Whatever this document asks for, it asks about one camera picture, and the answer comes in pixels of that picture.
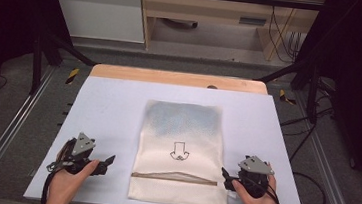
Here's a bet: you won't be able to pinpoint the light wooden desk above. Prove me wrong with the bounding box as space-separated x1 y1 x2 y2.
133 0 327 67

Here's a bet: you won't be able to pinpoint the cream mesh bag arrow print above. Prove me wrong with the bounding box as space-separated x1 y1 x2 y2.
126 97 239 204

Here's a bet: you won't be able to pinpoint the person's left hand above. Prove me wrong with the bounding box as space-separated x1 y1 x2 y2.
45 155 101 204

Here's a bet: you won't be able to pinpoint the black floor cable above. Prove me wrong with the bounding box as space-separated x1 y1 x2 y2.
272 101 337 204

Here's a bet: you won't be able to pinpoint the black metal stand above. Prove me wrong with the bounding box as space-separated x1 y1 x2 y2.
27 26 100 102
253 53 326 125

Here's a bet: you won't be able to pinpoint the white cabinet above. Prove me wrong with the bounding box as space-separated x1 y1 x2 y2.
42 0 150 44

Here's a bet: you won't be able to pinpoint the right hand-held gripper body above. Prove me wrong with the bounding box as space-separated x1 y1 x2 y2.
229 152 277 201

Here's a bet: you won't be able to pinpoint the grey desk label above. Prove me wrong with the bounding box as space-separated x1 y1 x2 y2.
238 16 267 28

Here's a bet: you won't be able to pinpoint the black wrist strap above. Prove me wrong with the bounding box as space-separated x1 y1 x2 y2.
40 168 56 204
253 178 287 204

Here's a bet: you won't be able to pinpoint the black curtain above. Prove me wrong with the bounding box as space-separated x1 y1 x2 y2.
0 0 78 134
281 0 362 204

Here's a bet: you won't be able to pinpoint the yellow black tape piece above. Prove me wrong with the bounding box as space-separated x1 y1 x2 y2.
276 87 299 107
64 66 82 87

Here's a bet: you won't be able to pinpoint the wooden table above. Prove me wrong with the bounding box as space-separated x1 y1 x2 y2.
89 62 270 95

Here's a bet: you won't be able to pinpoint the white table mat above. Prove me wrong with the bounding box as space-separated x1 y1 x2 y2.
22 70 318 204

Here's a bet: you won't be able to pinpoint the black hanging cables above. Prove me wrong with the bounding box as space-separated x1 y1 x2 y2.
263 0 306 65

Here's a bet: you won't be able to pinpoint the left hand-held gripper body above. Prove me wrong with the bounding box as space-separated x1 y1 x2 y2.
46 129 104 177

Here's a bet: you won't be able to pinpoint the aluminium floor rail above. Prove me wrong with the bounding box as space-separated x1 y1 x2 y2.
0 59 57 204
283 89 362 204

